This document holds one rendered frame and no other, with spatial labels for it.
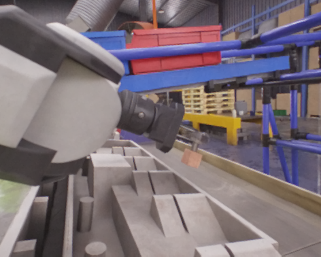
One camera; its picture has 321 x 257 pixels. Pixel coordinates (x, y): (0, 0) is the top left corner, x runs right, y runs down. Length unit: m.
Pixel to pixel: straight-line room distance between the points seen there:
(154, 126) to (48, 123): 0.32
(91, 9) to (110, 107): 7.35
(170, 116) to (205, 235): 0.25
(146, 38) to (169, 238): 0.49
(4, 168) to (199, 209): 0.38
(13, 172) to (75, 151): 0.05
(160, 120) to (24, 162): 0.35
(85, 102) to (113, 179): 0.46
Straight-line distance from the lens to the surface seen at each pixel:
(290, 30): 0.68
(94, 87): 0.20
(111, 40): 0.63
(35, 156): 0.19
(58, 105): 0.20
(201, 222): 0.48
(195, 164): 0.53
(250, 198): 1.00
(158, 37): 0.67
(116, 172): 0.66
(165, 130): 0.51
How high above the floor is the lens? 1.17
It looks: 6 degrees down
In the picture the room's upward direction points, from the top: 3 degrees counter-clockwise
